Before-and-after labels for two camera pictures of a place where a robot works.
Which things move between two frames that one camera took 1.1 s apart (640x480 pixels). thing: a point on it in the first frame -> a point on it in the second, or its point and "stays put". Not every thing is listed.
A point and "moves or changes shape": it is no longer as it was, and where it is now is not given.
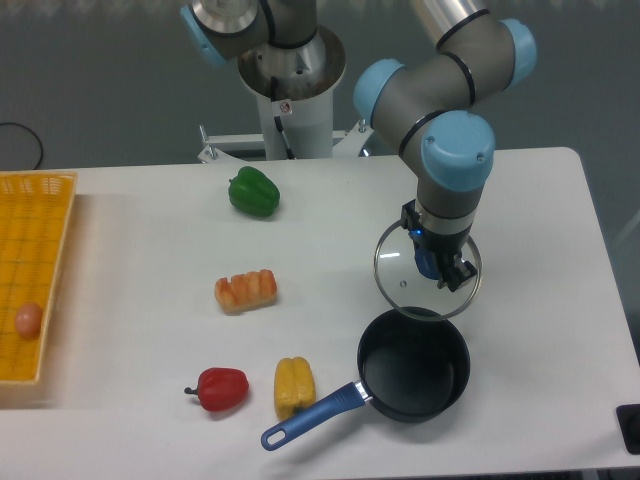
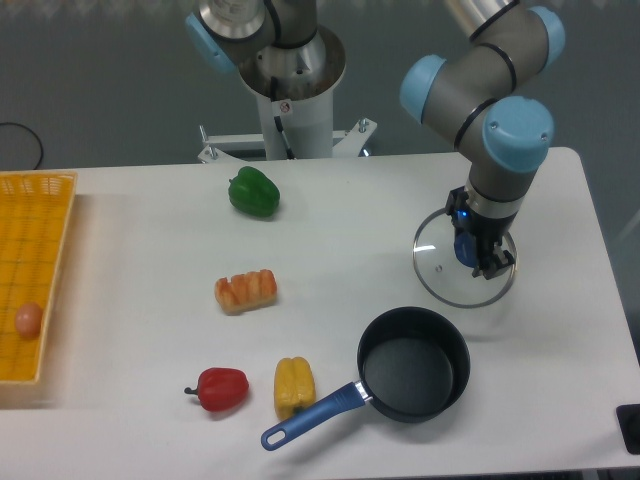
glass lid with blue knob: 413,294 moves or changes shape
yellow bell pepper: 294,386 stays put
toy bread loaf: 254,289 stays put
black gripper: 443,245 -> 487,232
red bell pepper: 221,389 stays put
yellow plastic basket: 35,212 stays put
